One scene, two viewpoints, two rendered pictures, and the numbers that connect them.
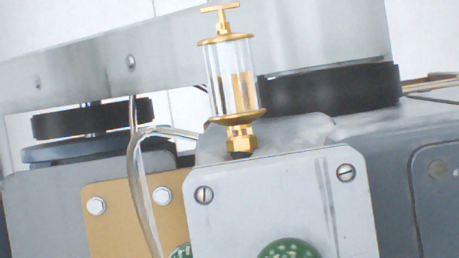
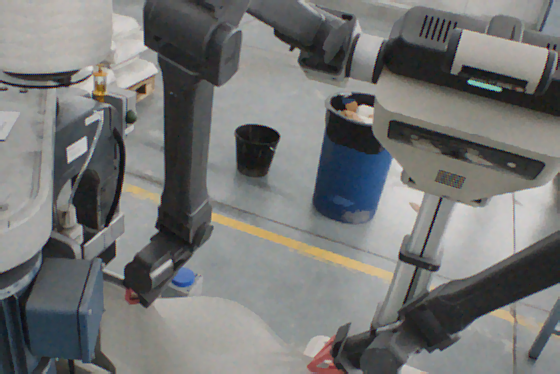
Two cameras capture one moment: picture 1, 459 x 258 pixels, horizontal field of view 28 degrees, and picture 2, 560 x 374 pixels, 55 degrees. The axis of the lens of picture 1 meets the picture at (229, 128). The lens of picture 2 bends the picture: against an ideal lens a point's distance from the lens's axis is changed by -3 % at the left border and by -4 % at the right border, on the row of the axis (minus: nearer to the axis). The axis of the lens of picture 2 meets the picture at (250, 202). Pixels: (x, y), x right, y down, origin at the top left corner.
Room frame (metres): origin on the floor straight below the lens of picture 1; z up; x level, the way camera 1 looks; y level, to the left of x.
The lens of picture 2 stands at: (1.29, 0.56, 1.75)
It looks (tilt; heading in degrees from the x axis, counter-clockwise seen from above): 32 degrees down; 197
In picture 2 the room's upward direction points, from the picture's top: 8 degrees clockwise
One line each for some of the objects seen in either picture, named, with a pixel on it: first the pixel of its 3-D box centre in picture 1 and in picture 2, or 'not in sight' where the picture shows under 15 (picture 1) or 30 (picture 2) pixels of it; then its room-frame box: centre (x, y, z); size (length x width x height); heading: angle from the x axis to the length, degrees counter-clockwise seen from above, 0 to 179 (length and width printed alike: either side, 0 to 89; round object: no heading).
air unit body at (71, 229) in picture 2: not in sight; (69, 242); (0.65, 0.05, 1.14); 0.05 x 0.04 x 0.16; 178
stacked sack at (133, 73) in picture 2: not in sight; (116, 73); (-2.33, -1.76, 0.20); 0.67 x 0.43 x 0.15; 178
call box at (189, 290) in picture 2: not in sight; (181, 288); (0.31, 0.12, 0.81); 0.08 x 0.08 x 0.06; 88
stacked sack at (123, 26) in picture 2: not in sight; (93, 22); (-2.35, -1.99, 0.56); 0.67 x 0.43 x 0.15; 88
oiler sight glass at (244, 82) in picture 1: (231, 77); (100, 83); (0.46, 0.00, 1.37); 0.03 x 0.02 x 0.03; 88
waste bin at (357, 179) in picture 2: not in sight; (355, 159); (-1.70, 0.27, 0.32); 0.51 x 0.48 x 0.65; 178
